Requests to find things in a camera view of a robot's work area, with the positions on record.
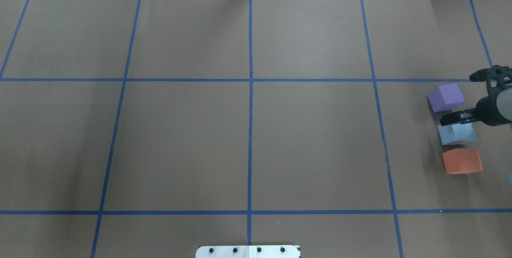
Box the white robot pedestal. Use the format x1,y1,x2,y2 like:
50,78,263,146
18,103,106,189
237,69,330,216
195,245,301,258

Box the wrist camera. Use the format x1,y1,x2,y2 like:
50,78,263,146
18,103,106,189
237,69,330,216
469,65,512,90

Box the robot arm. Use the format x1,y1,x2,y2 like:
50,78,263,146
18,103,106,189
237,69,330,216
440,88,512,126

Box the purple foam block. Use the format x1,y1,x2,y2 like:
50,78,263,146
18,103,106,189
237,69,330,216
427,84,466,112

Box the light blue foam block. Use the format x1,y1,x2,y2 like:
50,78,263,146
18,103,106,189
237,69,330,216
437,123,477,146

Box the orange foam block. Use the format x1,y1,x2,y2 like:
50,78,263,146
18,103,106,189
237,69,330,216
442,148,483,175

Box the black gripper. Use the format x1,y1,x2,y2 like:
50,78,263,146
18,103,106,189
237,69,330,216
440,96,505,126

